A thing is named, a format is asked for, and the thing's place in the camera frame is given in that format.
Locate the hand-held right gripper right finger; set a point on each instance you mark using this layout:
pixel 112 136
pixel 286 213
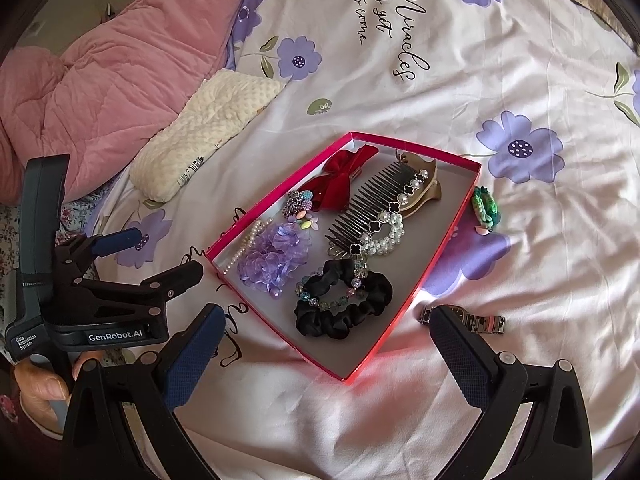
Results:
pixel 460 355

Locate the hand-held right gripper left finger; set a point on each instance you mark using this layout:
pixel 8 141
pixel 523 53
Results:
pixel 195 355

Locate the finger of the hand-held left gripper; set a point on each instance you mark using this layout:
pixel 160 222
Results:
pixel 117 242
pixel 170 280

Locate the silver wrist watch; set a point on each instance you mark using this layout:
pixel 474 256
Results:
pixel 487 323

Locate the pearl bead scrunchie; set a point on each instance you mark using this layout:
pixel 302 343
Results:
pixel 395 230

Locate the red jewelry box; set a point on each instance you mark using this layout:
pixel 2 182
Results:
pixel 435 210

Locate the black decorated hair comb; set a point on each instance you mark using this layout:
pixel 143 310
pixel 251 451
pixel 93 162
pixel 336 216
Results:
pixel 360 210

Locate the person's left hand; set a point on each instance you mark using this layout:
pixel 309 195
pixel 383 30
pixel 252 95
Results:
pixel 42 385

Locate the small flower print cloth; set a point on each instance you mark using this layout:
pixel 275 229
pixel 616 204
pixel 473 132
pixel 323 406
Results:
pixel 80 215

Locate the purple organza scrunchie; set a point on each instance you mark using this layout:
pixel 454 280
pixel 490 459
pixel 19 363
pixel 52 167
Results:
pixel 275 260

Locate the black satin scrunchie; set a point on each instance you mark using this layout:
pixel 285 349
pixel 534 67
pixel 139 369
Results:
pixel 345 325

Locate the cream textured pillow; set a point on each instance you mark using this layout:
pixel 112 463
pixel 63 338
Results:
pixel 200 130

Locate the pink quilt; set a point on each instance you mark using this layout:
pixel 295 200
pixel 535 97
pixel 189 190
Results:
pixel 100 85

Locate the tan hair claw clip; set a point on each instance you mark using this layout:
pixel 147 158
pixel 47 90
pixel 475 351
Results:
pixel 430 192

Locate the red velvet bow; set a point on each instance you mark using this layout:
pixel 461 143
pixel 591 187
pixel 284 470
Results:
pixel 345 180

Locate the white floral bedsheet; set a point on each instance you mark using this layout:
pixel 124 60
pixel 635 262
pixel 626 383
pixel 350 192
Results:
pixel 450 85

